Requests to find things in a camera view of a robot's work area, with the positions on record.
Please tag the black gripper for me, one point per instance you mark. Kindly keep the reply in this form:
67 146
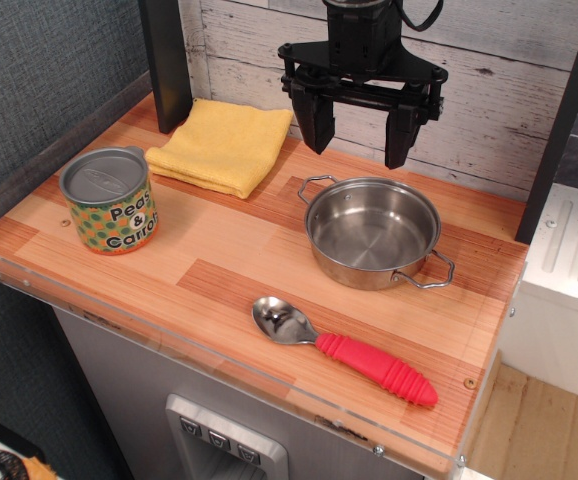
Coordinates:
364 63

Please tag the peas and carrots toy can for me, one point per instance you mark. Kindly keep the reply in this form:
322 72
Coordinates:
109 197

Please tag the small steel pot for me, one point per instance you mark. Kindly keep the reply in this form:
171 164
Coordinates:
373 233

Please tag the yellow folded cloth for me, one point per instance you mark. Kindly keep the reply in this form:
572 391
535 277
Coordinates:
223 147

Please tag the white toy sink unit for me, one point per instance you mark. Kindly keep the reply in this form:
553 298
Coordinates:
540 333

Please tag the grey toy fridge dispenser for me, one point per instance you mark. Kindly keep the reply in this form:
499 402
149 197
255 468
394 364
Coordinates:
212 446

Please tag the black basket with orange item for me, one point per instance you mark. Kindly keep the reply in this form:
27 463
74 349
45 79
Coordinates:
22 459

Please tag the red handled metal spoon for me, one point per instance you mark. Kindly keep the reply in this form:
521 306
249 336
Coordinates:
284 324

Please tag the dark left upright post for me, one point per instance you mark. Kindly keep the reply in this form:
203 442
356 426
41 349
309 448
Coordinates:
167 59

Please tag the dark upright post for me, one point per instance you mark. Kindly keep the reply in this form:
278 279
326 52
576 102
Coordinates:
167 59
548 167

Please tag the dark right upright post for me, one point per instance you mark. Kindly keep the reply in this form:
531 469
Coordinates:
548 167

